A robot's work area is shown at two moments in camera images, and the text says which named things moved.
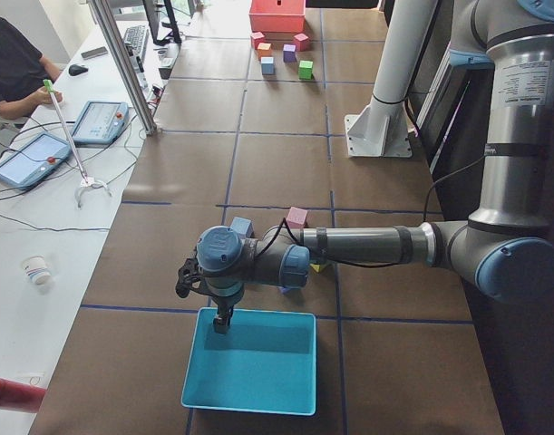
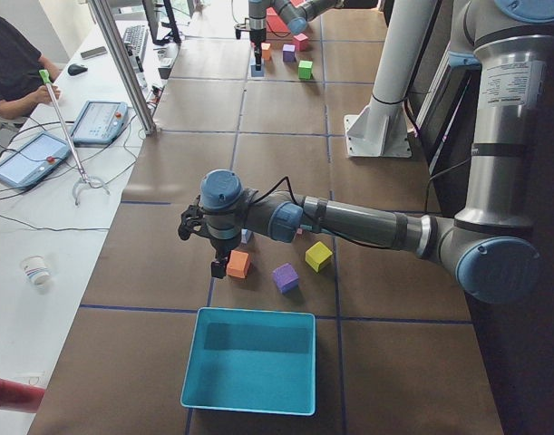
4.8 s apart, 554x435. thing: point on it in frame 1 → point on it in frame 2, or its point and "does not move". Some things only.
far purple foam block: [289, 53] does not move
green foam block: [306, 69] does not move
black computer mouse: [75, 70] does not move
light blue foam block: [267, 65] → [256, 73]
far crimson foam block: [301, 42] does not move
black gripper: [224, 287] → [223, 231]
